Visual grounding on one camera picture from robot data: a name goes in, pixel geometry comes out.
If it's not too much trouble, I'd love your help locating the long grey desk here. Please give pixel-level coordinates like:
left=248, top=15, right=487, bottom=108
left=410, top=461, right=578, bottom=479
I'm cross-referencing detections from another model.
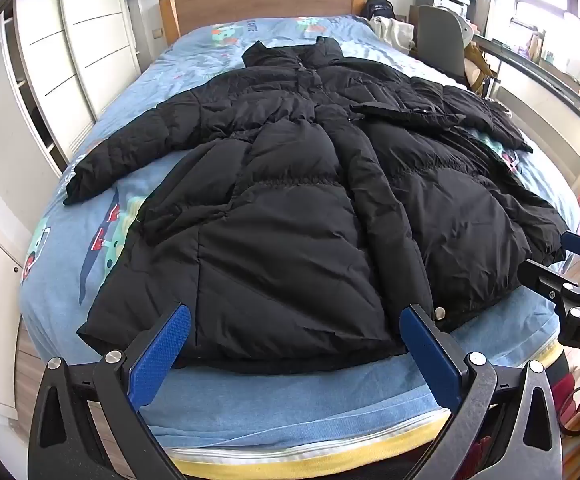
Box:
left=472, top=32, right=580, bottom=137

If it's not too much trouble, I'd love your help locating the white cloth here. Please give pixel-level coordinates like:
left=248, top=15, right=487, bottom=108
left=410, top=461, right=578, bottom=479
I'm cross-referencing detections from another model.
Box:
left=370, top=15, right=417, bottom=54

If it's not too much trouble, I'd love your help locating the black backpack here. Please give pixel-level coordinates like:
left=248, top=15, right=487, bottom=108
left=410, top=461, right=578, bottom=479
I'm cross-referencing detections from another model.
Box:
left=365, top=0, right=397, bottom=23

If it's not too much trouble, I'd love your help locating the wooden headboard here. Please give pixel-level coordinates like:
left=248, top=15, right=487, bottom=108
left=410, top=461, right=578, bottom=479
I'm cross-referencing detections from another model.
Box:
left=159, top=0, right=365, bottom=47

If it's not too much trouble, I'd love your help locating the black puffer jacket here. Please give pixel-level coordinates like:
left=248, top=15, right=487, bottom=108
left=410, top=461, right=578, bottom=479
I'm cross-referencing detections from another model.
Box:
left=62, top=36, right=570, bottom=376

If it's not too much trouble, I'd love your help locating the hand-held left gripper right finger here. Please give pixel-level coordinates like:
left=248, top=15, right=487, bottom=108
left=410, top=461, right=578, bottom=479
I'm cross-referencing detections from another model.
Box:
left=400, top=304, right=568, bottom=480

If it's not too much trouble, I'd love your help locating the white wardrobe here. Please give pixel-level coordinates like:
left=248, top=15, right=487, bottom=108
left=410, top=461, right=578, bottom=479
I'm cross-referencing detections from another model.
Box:
left=0, top=0, right=143, bottom=418

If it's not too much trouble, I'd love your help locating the brown garment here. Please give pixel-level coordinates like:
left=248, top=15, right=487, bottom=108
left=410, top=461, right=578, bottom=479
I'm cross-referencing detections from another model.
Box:
left=462, top=42, right=499, bottom=95

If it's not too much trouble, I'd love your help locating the grey chair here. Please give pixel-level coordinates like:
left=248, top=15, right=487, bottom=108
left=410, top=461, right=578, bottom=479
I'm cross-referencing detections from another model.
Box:
left=416, top=5, right=476, bottom=79

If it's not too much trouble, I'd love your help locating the bed with blue sheet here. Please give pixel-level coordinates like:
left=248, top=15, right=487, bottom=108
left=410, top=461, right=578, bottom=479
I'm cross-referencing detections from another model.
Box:
left=20, top=14, right=580, bottom=448

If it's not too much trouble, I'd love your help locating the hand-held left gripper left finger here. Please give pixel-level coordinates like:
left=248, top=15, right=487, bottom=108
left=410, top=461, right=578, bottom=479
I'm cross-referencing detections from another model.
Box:
left=27, top=304, right=193, bottom=480

